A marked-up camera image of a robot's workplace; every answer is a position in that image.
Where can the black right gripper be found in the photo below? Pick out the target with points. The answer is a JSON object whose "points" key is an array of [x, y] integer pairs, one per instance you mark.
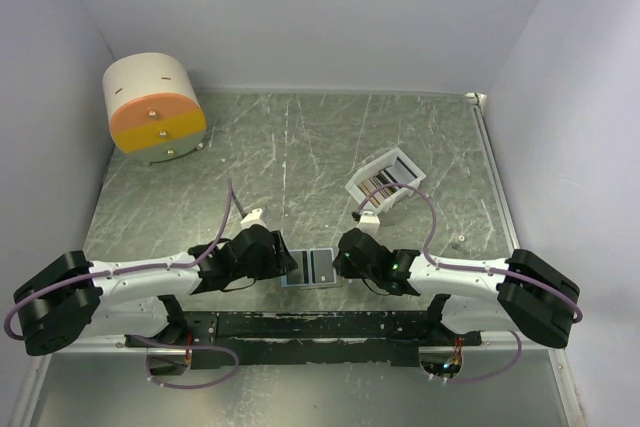
{"points": [[343, 268]]}

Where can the round drawer cabinet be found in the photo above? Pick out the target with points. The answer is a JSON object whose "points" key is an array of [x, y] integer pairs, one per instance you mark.
{"points": [[153, 112]]}

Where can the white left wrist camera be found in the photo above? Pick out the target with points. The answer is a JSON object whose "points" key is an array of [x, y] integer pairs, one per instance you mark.
{"points": [[255, 217]]}

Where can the aluminium frame rail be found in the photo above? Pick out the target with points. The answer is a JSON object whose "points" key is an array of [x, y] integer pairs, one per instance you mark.
{"points": [[500, 197]]}

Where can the blue silver card holder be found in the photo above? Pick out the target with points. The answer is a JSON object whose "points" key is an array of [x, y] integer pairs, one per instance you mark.
{"points": [[301, 276]]}

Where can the white card tray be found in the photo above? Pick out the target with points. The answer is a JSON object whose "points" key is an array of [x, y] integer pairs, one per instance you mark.
{"points": [[385, 173]]}

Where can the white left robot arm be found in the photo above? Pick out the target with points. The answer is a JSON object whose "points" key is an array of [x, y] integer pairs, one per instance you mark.
{"points": [[74, 298]]}

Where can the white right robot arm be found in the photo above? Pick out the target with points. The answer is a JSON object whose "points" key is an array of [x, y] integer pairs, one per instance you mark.
{"points": [[420, 274]]}

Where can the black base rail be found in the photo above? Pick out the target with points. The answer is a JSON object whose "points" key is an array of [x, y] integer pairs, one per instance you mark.
{"points": [[266, 338]]}

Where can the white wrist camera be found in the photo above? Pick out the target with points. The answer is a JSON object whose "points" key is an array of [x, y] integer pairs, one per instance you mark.
{"points": [[255, 217], [367, 221]]}

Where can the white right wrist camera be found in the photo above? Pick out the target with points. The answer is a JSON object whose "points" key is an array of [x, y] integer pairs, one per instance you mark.
{"points": [[367, 221]]}

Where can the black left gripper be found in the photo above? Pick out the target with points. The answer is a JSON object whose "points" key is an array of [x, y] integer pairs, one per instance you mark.
{"points": [[280, 262]]}

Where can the black credit card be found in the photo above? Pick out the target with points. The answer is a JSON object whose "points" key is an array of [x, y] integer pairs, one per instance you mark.
{"points": [[322, 271]]}

